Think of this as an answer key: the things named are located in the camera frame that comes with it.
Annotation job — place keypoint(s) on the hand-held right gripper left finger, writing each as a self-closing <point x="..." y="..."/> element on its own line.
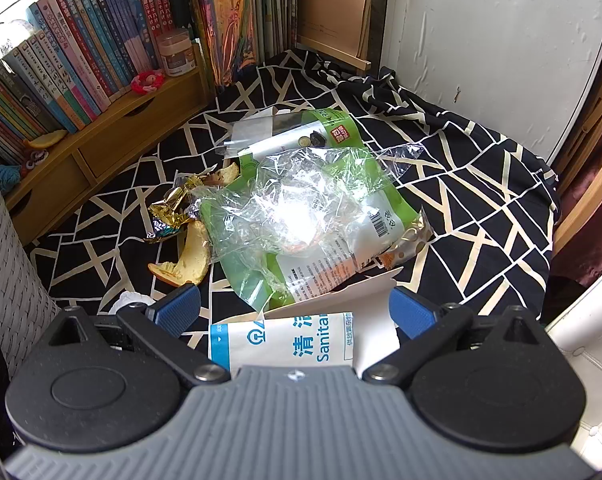
<point x="181" y="302"/>

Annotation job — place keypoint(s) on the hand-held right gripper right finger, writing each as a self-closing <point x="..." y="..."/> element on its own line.
<point x="411" y="312"/>

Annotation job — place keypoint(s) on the white paper sheet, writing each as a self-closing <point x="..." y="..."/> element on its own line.
<point x="371" y="300"/>

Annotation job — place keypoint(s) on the white tissue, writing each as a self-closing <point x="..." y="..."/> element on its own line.
<point x="131" y="300"/>

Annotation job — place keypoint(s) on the green snack bag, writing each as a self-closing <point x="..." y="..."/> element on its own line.
<point x="233" y="260"/>

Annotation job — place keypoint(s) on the grey woven trash bin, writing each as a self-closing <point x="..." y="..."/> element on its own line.
<point x="11" y="285"/>

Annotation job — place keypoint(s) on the row of upright paperback books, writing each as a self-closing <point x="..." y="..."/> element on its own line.
<point x="81" y="35"/>

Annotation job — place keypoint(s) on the row of thin picture books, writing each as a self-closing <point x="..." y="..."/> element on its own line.
<point x="231" y="20"/>

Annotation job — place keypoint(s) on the large orange peel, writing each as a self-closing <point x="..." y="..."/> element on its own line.
<point x="193" y="260"/>

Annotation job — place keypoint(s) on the brown dotted snack wrapper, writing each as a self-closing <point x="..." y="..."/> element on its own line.
<point x="413" y="240"/>

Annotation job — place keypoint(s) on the gold foil wrapper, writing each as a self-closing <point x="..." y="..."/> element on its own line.
<point x="173" y="200"/>

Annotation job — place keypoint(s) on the black white patterned cloth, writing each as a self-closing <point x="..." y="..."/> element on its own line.
<point x="481" y="210"/>

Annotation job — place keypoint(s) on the crumpled clear plastic wrap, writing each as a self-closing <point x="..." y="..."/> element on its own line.
<point x="291" y="180"/>

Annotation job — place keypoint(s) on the clear plastic sheet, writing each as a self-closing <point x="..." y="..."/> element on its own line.
<point x="251" y="132"/>

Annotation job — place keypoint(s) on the wooden desktop shelf with drawers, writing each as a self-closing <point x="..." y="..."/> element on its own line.
<point x="131" y="125"/>

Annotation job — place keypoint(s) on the white padded seat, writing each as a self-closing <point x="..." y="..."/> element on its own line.
<point x="591" y="360"/>

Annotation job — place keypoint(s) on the maroon cloth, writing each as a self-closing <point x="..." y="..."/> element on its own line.
<point x="591" y="240"/>

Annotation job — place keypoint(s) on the yellow curved piece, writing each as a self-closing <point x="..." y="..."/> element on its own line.
<point x="46" y="140"/>

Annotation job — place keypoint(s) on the red pink hair scrunchie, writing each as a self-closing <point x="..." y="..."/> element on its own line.
<point x="137" y="82"/>

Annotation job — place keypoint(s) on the clear plastic jar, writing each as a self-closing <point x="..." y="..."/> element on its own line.
<point x="176" y="52"/>

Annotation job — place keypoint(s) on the clear plastic packet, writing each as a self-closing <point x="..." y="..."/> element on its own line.
<point x="11" y="35"/>

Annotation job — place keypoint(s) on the brown framed board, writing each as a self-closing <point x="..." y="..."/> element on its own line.
<point x="331" y="5"/>

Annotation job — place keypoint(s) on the light wooden frame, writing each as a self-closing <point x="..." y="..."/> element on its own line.
<point x="596" y="195"/>

